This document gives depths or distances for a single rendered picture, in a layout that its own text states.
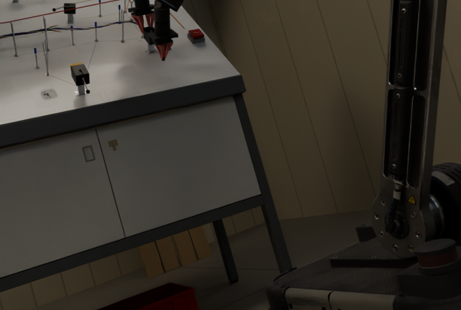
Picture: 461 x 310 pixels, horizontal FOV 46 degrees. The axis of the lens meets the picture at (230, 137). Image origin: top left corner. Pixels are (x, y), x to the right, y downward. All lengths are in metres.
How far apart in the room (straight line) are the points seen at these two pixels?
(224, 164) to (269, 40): 2.25
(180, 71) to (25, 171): 0.68
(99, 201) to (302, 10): 2.40
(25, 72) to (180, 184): 0.69
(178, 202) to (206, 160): 0.19
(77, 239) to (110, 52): 0.74
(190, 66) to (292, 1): 1.94
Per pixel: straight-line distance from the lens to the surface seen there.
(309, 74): 3.93
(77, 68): 1.95
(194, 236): 3.72
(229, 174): 2.09
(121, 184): 1.96
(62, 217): 1.92
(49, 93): 2.01
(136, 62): 2.16
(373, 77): 3.53
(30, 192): 1.91
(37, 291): 3.94
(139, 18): 2.17
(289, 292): 1.27
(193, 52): 2.24
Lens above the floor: 0.54
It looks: 3 degrees up
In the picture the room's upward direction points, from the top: 16 degrees counter-clockwise
